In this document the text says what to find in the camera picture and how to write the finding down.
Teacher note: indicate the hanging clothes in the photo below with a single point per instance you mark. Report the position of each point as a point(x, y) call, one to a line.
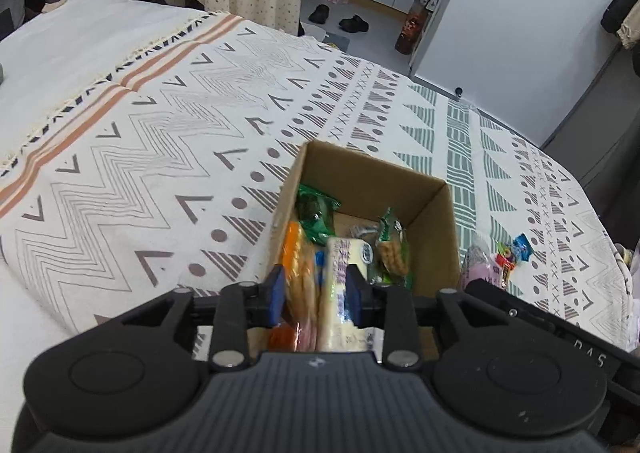
point(622, 13)

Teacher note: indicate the orange cracker packet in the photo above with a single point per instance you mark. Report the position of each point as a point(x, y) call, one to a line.
point(300, 273)

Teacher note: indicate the white bed sheet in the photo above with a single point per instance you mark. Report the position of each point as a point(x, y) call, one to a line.
point(65, 33)

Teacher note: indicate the clear biscuit packet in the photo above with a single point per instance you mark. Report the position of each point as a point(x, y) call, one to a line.
point(364, 231)

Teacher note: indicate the green cracker packet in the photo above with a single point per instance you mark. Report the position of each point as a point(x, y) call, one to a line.
point(392, 248)

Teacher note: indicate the purple snack packet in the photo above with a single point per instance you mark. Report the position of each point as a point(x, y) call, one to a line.
point(482, 265)

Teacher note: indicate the cardboard box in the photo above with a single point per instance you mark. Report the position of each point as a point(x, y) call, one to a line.
point(370, 183)

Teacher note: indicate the red brown bag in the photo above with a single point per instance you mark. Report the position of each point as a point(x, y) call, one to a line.
point(411, 28)

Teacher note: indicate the white wardrobe panel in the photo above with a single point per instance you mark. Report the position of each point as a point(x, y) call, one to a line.
point(525, 18)

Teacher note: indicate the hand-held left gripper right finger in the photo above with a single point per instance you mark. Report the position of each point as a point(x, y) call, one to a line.
point(352, 295)

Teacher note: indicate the cream white snack packet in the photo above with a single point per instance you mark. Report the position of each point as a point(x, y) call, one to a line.
point(337, 278)

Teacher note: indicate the patterned bed blanket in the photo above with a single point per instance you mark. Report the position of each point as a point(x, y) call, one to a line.
point(200, 133)

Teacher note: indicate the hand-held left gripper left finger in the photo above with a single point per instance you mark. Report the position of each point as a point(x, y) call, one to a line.
point(275, 295)

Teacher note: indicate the colourful candy wrapper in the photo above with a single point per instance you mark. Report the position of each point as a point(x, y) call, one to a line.
point(504, 260)

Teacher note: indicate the black shoe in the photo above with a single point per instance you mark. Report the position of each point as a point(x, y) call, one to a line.
point(354, 23)
point(319, 13)

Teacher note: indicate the plain green snack packet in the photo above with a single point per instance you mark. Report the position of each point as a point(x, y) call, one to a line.
point(315, 213)

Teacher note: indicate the blue candy packet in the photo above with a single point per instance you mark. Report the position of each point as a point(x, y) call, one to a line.
point(521, 248)

